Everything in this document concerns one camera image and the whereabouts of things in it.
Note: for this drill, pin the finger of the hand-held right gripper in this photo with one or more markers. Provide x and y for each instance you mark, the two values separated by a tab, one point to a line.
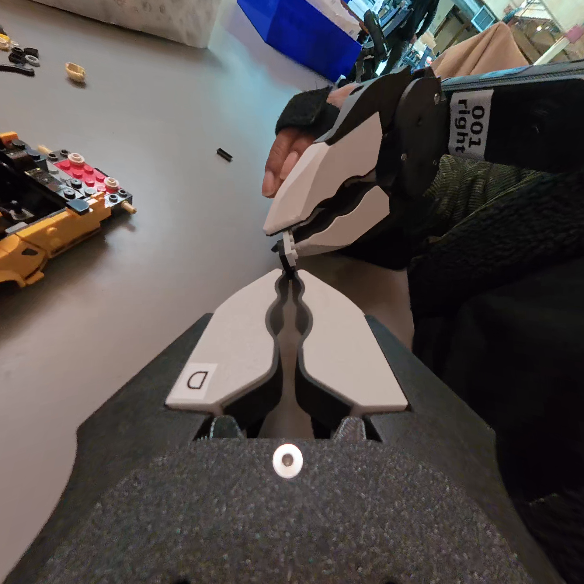
328	169
356	223

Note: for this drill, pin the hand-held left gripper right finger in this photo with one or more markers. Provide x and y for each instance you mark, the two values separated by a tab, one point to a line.
351	351

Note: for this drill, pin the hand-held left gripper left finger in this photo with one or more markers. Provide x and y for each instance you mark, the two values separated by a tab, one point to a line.
232	346

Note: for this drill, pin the yellow lego car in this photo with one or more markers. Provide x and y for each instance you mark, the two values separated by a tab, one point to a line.
45	205

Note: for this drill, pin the person's right forearm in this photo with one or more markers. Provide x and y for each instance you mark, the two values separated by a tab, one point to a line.
479	196

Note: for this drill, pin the long black lego piece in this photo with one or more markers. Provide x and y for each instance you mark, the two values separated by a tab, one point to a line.
224	154

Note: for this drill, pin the tan round lego piece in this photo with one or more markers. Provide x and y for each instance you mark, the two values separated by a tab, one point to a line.
75	72

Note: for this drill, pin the person's right hand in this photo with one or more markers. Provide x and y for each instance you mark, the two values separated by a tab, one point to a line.
280	159

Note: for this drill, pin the tan fabric cover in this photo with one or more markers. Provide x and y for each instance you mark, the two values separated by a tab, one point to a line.
479	50

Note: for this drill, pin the black office chair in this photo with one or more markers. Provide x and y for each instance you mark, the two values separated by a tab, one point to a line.
376	41

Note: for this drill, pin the blue storage bin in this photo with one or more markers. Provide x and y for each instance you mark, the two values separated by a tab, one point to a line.
301	32

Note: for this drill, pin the white numbered paper bag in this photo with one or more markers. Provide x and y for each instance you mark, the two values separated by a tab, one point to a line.
137	18

